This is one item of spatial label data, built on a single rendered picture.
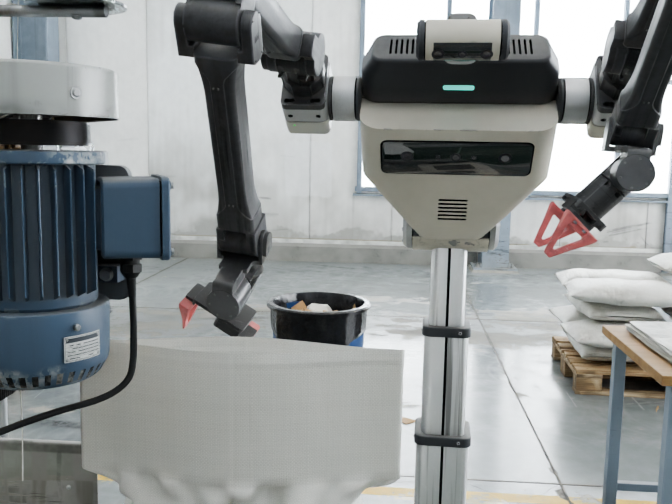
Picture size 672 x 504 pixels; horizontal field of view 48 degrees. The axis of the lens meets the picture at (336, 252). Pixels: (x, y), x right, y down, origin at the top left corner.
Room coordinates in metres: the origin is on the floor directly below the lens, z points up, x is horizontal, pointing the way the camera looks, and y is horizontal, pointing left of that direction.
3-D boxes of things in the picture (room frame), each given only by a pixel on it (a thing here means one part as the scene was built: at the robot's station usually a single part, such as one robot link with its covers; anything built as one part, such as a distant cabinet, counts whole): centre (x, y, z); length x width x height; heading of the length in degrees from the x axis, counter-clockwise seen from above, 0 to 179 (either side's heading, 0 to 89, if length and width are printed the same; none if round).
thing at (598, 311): (4.51, -1.68, 0.44); 0.66 x 0.43 x 0.13; 176
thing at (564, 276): (4.68, -1.74, 0.56); 0.66 x 0.42 x 0.13; 80
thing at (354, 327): (3.42, 0.07, 0.32); 0.51 x 0.48 x 0.65; 176
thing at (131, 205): (0.85, 0.23, 1.25); 0.10 x 0.08 x 0.12; 21
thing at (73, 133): (0.81, 0.33, 1.35); 0.12 x 0.12 x 0.04
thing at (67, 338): (0.81, 0.33, 1.21); 0.15 x 0.15 x 0.25
